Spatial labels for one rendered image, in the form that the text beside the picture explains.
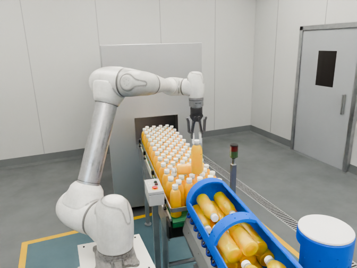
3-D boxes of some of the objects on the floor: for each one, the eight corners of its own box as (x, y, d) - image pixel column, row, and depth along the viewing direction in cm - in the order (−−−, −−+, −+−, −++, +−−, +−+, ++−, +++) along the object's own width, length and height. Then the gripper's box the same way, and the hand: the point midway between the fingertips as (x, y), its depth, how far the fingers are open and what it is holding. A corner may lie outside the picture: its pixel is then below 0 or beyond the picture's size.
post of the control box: (158, 318, 233) (152, 200, 204) (157, 313, 237) (151, 197, 208) (163, 317, 234) (158, 199, 205) (162, 312, 237) (156, 197, 209)
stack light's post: (229, 284, 264) (231, 165, 233) (227, 280, 268) (230, 163, 236) (233, 283, 265) (237, 165, 233) (231, 279, 269) (235, 162, 237)
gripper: (184, 108, 182) (185, 146, 189) (211, 107, 186) (211, 144, 192) (181, 106, 189) (182, 143, 196) (207, 105, 193) (207, 140, 199)
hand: (196, 138), depth 193 cm, fingers closed on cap, 4 cm apart
